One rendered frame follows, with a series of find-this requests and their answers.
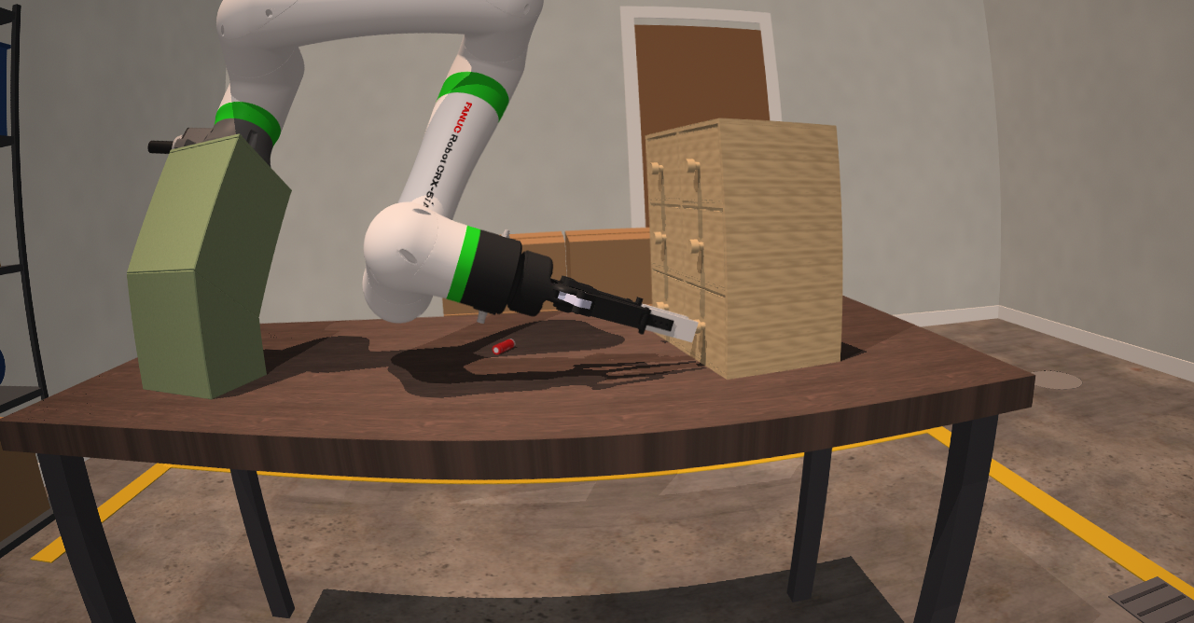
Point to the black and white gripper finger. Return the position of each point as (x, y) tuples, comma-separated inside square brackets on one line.
[(621, 312), (638, 301)]

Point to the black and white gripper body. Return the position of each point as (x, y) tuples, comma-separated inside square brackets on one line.
[(535, 288)]

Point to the light wooden chest of drawers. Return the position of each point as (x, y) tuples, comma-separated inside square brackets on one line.
[(783, 243)]

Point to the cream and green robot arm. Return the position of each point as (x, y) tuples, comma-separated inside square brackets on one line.
[(409, 247)]

